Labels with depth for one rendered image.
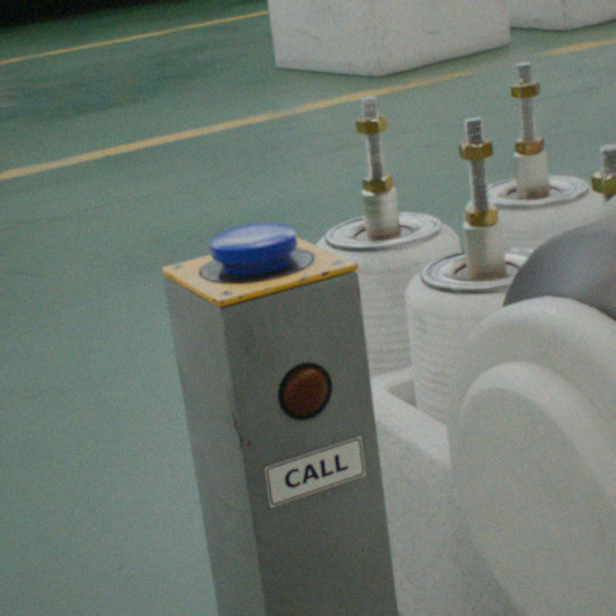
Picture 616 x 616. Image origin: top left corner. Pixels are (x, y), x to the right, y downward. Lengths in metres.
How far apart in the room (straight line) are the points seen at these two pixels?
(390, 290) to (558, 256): 0.46
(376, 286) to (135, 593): 0.31
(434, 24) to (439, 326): 2.36
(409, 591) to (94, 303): 0.94
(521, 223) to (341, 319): 0.31
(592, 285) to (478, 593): 0.39
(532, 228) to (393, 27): 2.14
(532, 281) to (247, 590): 0.31
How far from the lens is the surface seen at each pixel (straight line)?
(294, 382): 0.62
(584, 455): 0.36
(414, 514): 0.79
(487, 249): 0.79
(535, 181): 0.94
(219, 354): 0.61
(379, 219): 0.88
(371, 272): 0.86
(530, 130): 0.94
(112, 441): 1.29
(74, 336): 1.60
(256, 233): 0.64
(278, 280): 0.61
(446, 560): 0.78
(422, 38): 3.08
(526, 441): 0.38
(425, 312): 0.77
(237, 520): 0.66
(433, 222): 0.90
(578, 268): 0.40
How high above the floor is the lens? 0.50
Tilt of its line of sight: 18 degrees down
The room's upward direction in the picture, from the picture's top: 7 degrees counter-clockwise
